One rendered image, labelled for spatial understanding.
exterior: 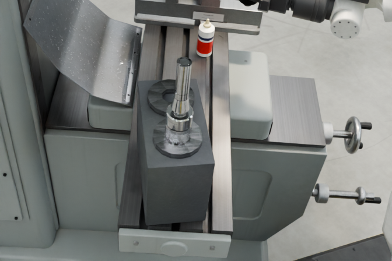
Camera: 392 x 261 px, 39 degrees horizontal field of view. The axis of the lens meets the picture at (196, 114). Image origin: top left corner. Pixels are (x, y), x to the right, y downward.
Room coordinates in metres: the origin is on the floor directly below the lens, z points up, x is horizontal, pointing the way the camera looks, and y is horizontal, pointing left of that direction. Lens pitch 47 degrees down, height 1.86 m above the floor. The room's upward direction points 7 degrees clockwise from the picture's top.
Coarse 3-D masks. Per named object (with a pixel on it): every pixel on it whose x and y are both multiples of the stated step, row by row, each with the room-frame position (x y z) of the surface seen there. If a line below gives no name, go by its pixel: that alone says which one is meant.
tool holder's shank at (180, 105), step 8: (176, 64) 0.65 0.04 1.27; (184, 64) 0.65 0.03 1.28; (176, 72) 0.65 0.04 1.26; (184, 72) 0.64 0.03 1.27; (176, 80) 0.65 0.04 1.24; (184, 80) 0.64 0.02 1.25; (176, 88) 0.65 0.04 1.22; (184, 88) 0.64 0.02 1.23; (176, 96) 0.64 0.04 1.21; (184, 96) 0.64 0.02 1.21; (176, 104) 0.64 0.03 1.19; (184, 104) 0.64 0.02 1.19; (176, 112) 0.64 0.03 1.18; (184, 112) 0.64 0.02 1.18
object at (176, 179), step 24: (144, 96) 0.75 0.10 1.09; (168, 96) 0.76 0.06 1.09; (192, 96) 0.75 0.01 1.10; (144, 120) 0.69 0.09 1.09; (144, 144) 0.64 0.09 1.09; (168, 144) 0.63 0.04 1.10; (192, 144) 0.63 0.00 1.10; (144, 168) 0.63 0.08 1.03; (168, 168) 0.59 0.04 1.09; (192, 168) 0.60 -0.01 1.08; (144, 192) 0.62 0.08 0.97; (168, 192) 0.59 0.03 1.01; (192, 192) 0.60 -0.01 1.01; (168, 216) 0.59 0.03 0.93; (192, 216) 0.60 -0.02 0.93
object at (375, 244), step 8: (360, 240) 0.82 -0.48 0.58; (368, 240) 0.81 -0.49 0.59; (376, 240) 0.81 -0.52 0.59; (384, 240) 0.82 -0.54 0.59; (336, 248) 0.78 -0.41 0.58; (344, 248) 0.78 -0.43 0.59; (352, 248) 0.78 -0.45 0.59; (360, 248) 0.78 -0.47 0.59; (368, 248) 0.79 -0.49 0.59; (376, 248) 0.79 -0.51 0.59; (384, 248) 0.79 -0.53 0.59; (312, 256) 0.75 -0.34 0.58; (320, 256) 0.74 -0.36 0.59; (328, 256) 0.75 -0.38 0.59; (336, 256) 0.75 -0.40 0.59; (344, 256) 0.75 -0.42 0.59; (352, 256) 0.76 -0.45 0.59; (360, 256) 0.76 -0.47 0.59; (368, 256) 0.76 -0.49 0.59; (376, 256) 0.76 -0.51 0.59; (384, 256) 0.77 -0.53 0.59
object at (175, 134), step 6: (168, 120) 0.64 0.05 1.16; (192, 120) 0.65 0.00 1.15; (168, 126) 0.64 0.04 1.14; (174, 126) 0.63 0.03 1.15; (180, 126) 0.63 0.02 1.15; (186, 126) 0.63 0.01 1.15; (168, 132) 0.64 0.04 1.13; (174, 132) 0.63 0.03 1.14; (180, 132) 0.63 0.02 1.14; (186, 132) 0.64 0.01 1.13; (168, 138) 0.64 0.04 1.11; (174, 138) 0.63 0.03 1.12; (180, 138) 0.63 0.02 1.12; (186, 138) 0.64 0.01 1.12
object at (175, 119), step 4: (168, 108) 0.66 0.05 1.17; (168, 112) 0.65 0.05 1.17; (172, 112) 0.65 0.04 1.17; (188, 112) 0.65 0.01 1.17; (192, 112) 0.65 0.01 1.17; (168, 116) 0.64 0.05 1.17; (172, 116) 0.64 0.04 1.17; (176, 116) 0.64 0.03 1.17; (180, 116) 0.64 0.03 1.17; (184, 116) 0.64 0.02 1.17; (188, 116) 0.64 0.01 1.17; (192, 116) 0.65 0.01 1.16; (172, 120) 0.63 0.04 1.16; (176, 120) 0.63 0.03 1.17; (180, 120) 0.63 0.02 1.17; (184, 120) 0.63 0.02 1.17; (188, 120) 0.64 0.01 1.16; (176, 124) 0.63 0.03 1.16; (180, 124) 0.63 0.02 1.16; (184, 124) 0.63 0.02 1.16
